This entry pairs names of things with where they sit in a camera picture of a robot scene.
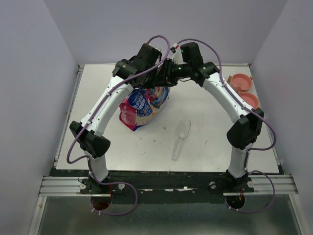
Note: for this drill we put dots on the clear plastic scoop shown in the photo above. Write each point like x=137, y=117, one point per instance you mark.
x=182, y=133

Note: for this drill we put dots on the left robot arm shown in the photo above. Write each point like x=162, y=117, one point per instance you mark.
x=89, y=131

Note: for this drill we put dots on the aluminium frame rail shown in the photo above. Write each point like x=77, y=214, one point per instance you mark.
x=61, y=187

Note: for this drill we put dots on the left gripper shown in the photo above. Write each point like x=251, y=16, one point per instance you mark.
x=150, y=84

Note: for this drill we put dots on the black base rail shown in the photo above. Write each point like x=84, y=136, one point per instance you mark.
x=152, y=187

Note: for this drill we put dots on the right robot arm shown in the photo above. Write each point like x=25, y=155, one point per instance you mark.
x=247, y=121

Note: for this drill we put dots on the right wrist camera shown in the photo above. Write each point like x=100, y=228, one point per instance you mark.
x=176, y=54

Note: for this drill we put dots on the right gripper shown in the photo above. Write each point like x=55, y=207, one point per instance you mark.
x=165, y=78

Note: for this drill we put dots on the cat food bag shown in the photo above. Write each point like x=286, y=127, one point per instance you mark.
x=142, y=105

